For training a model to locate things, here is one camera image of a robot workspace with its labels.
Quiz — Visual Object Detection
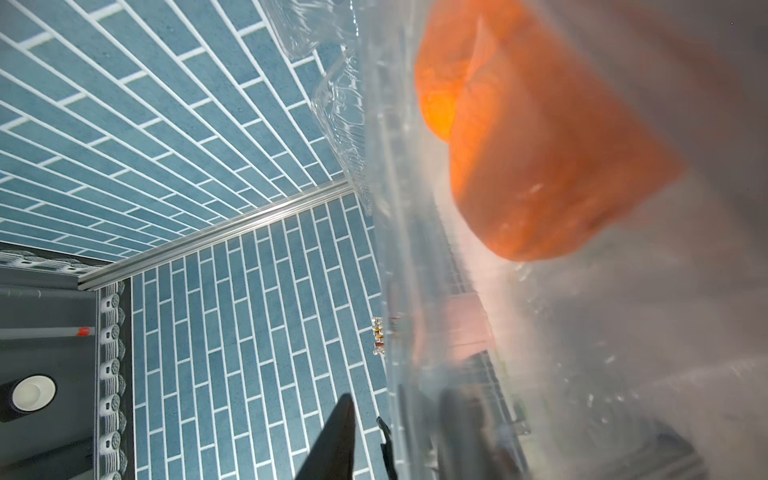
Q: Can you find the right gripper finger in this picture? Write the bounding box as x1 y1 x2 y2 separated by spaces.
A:
295 393 356 480

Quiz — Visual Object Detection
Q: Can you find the clear container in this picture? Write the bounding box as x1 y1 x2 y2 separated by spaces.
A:
265 1 767 479

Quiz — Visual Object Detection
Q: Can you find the orange pair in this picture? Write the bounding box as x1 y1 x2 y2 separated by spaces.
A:
414 1 684 262

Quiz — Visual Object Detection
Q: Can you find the red marker pen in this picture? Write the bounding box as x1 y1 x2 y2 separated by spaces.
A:
0 327 94 341

